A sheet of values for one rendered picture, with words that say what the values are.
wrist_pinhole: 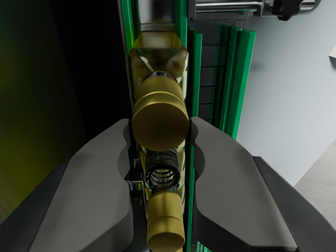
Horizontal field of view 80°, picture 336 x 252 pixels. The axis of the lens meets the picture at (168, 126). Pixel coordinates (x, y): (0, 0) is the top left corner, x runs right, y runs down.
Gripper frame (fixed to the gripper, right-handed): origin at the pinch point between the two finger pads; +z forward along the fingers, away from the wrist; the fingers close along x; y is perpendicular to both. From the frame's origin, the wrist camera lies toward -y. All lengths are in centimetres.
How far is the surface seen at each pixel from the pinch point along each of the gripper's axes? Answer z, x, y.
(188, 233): 18.8, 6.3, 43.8
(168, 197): 2.6, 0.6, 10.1
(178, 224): 0.0, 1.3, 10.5
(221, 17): 26.8, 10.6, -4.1
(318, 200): 115, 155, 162
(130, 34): 18.8, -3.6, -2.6
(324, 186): 115, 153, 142
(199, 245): 27, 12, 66
